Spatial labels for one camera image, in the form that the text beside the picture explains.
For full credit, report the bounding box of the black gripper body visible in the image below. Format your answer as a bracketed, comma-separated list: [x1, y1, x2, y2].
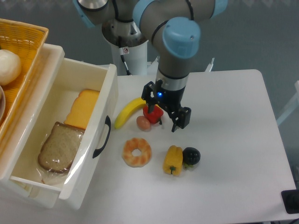
[153, 79, 187, 114]

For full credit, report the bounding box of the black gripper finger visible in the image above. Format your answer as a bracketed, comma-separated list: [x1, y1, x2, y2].
[141, 81, 157, 114]
[168, 106, 191, 132]

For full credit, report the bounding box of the brown egg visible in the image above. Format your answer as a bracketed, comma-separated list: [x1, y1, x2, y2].
[136, 116, 151, 131]

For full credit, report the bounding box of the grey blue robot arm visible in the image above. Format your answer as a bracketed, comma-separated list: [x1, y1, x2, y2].
[74, 0, 228, 131]

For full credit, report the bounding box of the yellow banana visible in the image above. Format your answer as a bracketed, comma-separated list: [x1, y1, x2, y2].
[114, 98, 146, 129]

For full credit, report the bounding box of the red bell pepper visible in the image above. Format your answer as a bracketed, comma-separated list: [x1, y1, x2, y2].
[143, 105, 164, 125]

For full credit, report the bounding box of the black round fruit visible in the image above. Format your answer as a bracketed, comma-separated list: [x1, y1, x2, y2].
[183, 147, 201, 169]

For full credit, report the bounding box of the yellow bell pepper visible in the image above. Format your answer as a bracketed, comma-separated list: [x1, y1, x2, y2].
[163, 145, 183, 176]

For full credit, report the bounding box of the orange glazed donut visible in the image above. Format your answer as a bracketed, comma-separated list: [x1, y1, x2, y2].
[122, 138, 152, 168]

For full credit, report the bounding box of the white plastic drawer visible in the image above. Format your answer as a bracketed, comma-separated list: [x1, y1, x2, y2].
[0, 58, 118, 209]

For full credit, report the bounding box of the brown bread slice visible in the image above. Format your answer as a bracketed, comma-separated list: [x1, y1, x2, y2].
[37, 122, 85, 174]

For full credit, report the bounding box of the yellow wicker basket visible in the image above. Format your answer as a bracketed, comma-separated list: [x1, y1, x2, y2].
[0, 19, 49, 140]

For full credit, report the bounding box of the black device at edge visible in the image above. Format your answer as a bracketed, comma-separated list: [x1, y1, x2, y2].
[281, 189, 299, 214]

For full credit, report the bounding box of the white round bun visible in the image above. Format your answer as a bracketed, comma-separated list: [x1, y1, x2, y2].
[0, 49, 21, 85]

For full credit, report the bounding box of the brown bowl rim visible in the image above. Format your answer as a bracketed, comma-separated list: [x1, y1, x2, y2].
[0, 87, 6, 125]

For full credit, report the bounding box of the black drawer handle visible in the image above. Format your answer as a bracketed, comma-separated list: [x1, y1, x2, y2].
[93, 115, 111, 159]

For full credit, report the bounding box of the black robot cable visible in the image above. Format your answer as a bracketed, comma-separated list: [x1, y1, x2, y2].
[118, 36, 131, 76]

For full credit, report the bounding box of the white frame at right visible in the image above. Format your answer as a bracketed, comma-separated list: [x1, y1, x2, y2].
[276, 81, 299, 126]

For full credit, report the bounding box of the white drawer cabinet frame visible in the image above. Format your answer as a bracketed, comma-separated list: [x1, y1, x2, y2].
[0, 44, 64, 208]

